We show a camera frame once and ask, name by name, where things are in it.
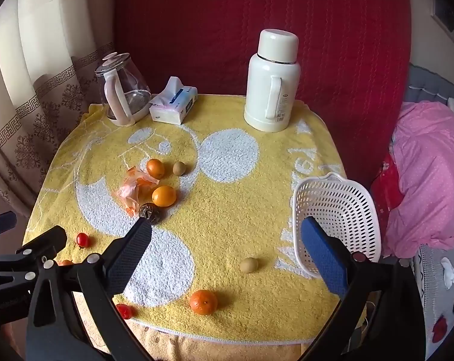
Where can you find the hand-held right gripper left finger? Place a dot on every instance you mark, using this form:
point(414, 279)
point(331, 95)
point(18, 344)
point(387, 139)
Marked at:
point(131, 255)

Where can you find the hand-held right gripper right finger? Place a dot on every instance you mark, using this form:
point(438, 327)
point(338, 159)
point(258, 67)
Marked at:
point(324, 255)

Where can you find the small orange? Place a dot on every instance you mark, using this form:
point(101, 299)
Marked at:
point(155, 168)
point(65, 263)
point(163, 195)

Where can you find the red cherry tomato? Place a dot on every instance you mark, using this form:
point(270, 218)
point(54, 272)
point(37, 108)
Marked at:
point(124, 310)
point(82, 239)

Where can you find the white perforated plastic basket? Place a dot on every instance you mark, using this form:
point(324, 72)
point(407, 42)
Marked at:
point(335, 199)

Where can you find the clear plastic bag with orange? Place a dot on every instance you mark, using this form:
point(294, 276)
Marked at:
point(133, 190)

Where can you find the small green-brown fruit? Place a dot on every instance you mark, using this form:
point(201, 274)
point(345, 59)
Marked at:
point(248, 265)
point(179, 168)

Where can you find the tangerine with green stem mark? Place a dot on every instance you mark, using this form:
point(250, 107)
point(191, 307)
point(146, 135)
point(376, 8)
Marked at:
point(203, 302)

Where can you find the dark wrinkled fruit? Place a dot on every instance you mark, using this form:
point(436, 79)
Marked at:
point(148, 209)

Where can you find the red floral cloth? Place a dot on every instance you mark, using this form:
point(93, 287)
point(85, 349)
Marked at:
point(386, 188)

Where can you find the yellow and white towel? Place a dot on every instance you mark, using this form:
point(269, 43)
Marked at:
point(219, 214)

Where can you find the grey printed blanket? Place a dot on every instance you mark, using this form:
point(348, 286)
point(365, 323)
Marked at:
point(437, 301)

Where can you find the pink dotted quilt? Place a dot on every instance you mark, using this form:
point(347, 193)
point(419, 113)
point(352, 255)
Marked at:
point(429, 165)

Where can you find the patterned beige curtain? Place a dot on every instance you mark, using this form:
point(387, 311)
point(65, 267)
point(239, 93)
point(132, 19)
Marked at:
point(42, 82)

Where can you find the tissue pack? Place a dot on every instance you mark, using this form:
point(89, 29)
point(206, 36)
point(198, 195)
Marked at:
point(174, 101)

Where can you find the white thermos flask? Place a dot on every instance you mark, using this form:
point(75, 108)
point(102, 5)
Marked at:
point(264, 82)

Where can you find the grey padded headboard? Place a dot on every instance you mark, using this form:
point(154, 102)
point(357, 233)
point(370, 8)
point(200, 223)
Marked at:
point(426, 82)

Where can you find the red quilted cover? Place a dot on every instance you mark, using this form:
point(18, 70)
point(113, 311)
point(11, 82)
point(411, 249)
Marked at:
point(212, 26)

